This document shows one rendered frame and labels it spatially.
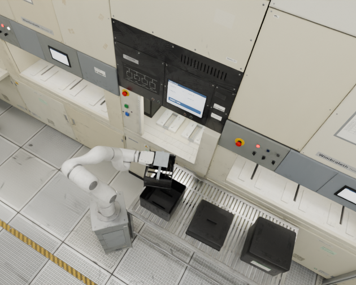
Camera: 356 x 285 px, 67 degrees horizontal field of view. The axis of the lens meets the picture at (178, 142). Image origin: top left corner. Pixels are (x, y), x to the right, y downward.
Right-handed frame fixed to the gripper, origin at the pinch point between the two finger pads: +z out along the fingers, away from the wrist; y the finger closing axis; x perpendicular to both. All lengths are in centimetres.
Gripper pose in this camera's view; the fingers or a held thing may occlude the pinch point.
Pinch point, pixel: (160, 160)
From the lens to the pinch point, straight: 193.3
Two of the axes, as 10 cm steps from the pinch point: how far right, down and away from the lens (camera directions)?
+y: -1.3, 8.0, -5.8
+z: 9.9, 1.6, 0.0
